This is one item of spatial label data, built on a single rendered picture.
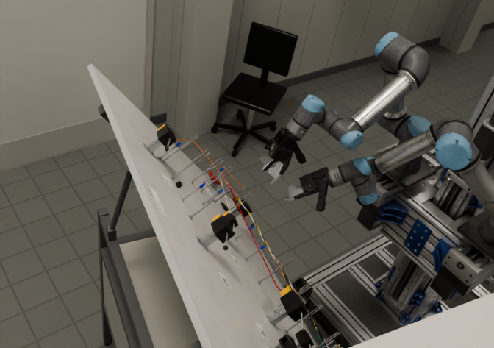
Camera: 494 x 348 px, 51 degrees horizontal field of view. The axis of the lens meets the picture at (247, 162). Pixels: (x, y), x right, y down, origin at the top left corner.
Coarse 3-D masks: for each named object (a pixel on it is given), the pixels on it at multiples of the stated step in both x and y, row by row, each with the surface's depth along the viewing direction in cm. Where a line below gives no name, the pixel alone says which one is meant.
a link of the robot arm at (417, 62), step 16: (416, 48) 193; (416, 64) 190; (400, 80) 190; (416, 80) 189; (384, 96) 189; (400, 96) 190; (368, 112) 188; (384, 112) 190; (336, 128) 189; (352, 128) 187; (352, 144) 186
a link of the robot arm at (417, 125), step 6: (402, 120) 228; (408, 120) 226; (414, 120) 225; (420, 120) 226; (426, 120) 227; (402, 126) 227; (408, 126) 224; (414, 126) 222; (420, 126) 223; (426, 126) 224; (396, 132) 229; (402, 132) 227; (408, 132) 224; (414, 132) 222; (420, 132) 221; (402, 138) 228; (408, 138) 225
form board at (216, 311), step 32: (128, 128) 154; (128, 160) 136; (160, 160) 164; (160, 192) 139; (160, 224) 120; (192, 224) 147; (192, 256) 126; (224, 256) 156; (256, 256) 203; (192, 288) 111; (224, 288) 133; (256, 288) 166; (192, 320) 103; (224, 320) 116; (256, 320) 140; (288, 320) 178
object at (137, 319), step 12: (108, 216) 209; (108, 240) 199; (120, 252) 196; (120, 264) 192; (120, 276) 188; (132, 288) 185; (132, 300) 181; (132, 312) 178; (132, 324) 178; (144, 324) 175; (144, 336) 172
